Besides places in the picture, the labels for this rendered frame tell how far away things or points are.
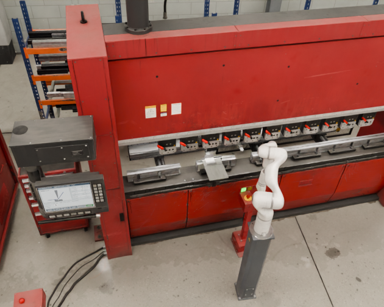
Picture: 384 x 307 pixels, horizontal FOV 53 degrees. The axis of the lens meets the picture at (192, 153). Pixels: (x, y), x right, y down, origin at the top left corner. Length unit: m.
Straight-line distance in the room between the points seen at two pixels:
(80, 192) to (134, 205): 1.03
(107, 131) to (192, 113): 0.74
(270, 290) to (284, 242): 0.61
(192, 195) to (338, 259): 1.72
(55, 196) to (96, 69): 0.92
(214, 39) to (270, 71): 0.60
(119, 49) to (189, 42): 0.50
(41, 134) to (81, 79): 0.45
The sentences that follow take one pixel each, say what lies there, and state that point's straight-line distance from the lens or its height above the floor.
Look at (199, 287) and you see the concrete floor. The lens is 4.02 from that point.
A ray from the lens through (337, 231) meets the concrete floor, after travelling 4.73.
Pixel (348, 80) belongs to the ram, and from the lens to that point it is 3.72.
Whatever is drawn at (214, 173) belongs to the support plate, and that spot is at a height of 1.00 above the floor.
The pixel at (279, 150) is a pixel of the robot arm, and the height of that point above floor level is 1.56.
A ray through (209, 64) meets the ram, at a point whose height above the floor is 2.04.
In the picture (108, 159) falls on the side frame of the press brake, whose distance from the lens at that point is 3.14.
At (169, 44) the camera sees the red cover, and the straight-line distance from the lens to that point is 2.85.
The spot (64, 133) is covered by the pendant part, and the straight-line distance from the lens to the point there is 2.57.
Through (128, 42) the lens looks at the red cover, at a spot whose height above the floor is 2.28.
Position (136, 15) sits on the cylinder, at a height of 2.43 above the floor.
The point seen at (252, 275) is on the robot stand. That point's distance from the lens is 3.63.
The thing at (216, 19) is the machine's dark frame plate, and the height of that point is 2.30.
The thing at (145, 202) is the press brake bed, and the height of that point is 0.68.
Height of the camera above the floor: 3.54
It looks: 43 degrees down
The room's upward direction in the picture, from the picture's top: 3 degrees clockwise
